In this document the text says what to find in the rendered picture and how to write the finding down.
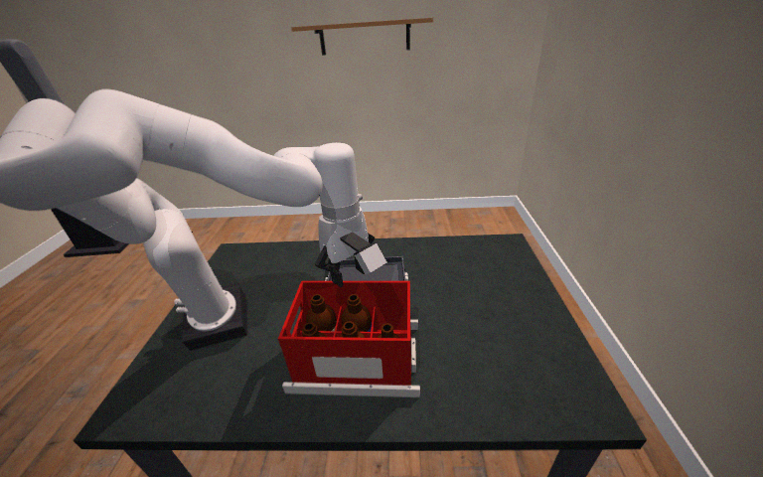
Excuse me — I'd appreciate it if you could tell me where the red divided crate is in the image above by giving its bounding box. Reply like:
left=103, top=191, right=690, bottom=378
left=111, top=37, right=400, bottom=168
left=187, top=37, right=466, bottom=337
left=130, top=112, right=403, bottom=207
left=286, top=281, right=411, bottom=386

